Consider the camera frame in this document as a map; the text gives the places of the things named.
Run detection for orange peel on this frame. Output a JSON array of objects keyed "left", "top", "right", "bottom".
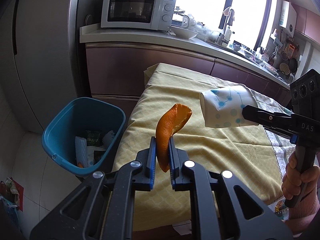
[{"left": 155, "top": 103, "right": 192, "bottom": 172}]

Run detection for white dotted paper cup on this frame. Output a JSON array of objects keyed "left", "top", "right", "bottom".
[{"left": 200, "top": 85, "right": 258, "bottom": 128}]

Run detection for clear plastic wrapper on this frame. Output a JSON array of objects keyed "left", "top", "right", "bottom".
[{"left": 86, "top": 130, "right": 103, "bottom": 147}]

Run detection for white embossed paper towel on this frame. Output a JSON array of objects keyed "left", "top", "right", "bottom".
[{"left": 75, "top": 137, "right": 88, "bottom": 168}]

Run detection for blue trash bin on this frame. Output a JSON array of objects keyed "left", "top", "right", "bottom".
[{"left": 42, "top": 97, "right": 126, "bottom": 177}]

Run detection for right hand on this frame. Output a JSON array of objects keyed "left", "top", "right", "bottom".
[{"left": 281, "top": 152, "right": 319, "bottom": 199}]

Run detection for white green patterned tablecloth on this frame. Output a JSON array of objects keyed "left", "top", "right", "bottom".
[{"left": 246, "top": 87, "right": 320, "bottom": 181}]

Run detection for yellow checked tablecloth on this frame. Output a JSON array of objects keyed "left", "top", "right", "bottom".
[{"left": 112, "top": 62, "right": 284, "bottom": 231}]

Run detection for black frying pan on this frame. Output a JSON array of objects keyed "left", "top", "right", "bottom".
[{"left": 289, "top": 57, "right": 298, "bottom": 75}]

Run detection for maroon base cabinets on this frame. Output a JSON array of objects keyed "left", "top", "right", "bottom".
[{"left": 86, "top": 43, "right": 291, "bottom": 106}]

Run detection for white water heater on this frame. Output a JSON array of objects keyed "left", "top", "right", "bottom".
[{"left": 279, "top": 1, "right": 297, "bottom": 38}]

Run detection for white soap bottle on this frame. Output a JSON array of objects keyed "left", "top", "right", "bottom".
[{"left": 224, "top": 25, "right": 232, "bottom": 41}]

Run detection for white bowl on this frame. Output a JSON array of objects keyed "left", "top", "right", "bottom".
[{"left": 171, "top": 26, "right": 197, "bottom": 39}]

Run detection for red bag on floor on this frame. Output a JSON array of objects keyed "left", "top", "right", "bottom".
[{"left": 1, "top": 178, "right": 23, "bottom": 230}]

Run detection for silver refrigerator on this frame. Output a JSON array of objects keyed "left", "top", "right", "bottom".
[{"left": 1, "top": 0, "right": 103, "bottom": 133}]

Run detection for glass kettle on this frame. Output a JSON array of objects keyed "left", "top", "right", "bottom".
[{"left": 171, "top": 6, "right": 190, "bottom": 29}]

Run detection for white microwave oven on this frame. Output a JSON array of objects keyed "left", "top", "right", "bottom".
[{"left": 101, "top": 0, "right": 176, "bottom": 31}]

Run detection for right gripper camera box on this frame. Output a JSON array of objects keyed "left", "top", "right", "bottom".
[{"left": 290, "top": 69, "right": 320, "bottom": 121}]

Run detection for pink wall cabinet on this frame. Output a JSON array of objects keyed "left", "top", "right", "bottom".
[{"left": 292, "top": 4, "right": 320, "bottom": 43}]

